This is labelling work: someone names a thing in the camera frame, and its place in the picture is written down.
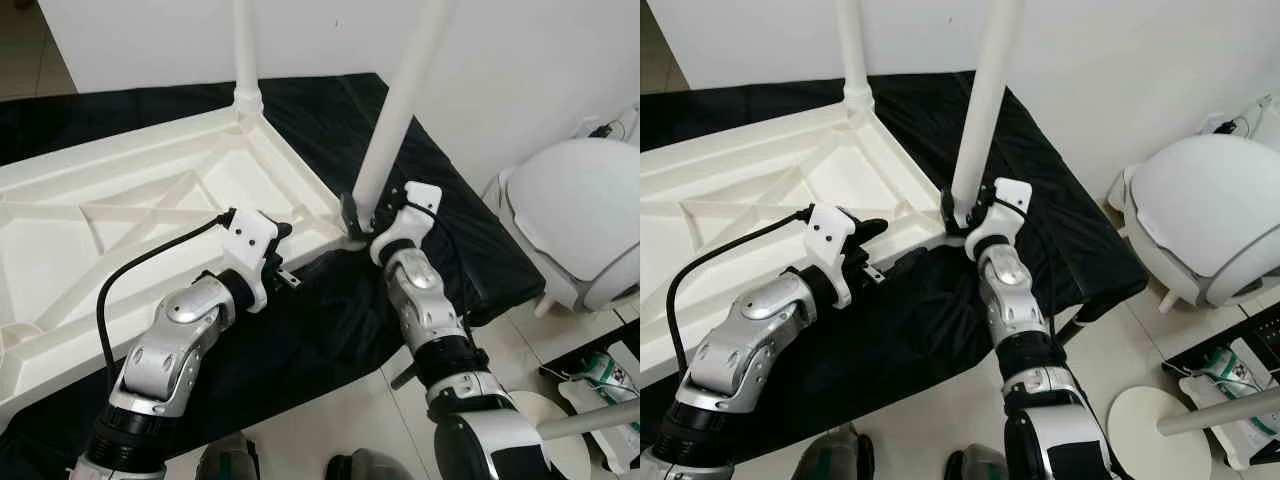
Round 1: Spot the grey green left robot leg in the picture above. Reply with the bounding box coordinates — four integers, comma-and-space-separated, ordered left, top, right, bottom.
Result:
795, 422, 873, 480
195, 432, 261, 480

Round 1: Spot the white floor fan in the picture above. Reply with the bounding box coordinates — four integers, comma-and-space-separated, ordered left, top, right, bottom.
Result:
500, 390, 641, 480
1105, 385, 1280, 480

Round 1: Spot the grey green robot leg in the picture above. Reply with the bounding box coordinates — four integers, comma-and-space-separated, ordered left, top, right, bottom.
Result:
325, 448, 413, 480
195, 432, 261, 480
795, 422, 873, 480
942, 445, 1013, 480

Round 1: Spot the grey green right robot leg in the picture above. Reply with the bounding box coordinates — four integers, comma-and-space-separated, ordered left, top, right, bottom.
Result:
325, 448, 413, 480
942, 445, 1013, 480

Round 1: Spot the black low floor shelf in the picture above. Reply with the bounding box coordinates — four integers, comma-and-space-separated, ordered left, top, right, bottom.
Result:
540, 325, 641, 386
1160, 305, 1280, 371

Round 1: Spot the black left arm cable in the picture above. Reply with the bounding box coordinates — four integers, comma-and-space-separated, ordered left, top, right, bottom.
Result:
665, 205, 813, 376
97, 207, 236, 381

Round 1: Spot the white plastic children table top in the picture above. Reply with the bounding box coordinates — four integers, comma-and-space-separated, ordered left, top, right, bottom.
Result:
640, 100, 966, 386
0, 105, 371, 426

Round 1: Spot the white domed appliance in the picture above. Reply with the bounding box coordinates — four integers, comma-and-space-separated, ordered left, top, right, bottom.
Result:
1108, 133, 1280, 311
488, 138, 641, 319

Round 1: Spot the white green plastic package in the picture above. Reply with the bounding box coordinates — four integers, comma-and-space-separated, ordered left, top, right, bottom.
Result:
1175, 340, 1280, 471
555, 345, 641, 471

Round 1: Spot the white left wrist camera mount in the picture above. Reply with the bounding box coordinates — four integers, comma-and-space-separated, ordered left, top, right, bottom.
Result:
805, 203, 863, 309
225, 208, 286, 313

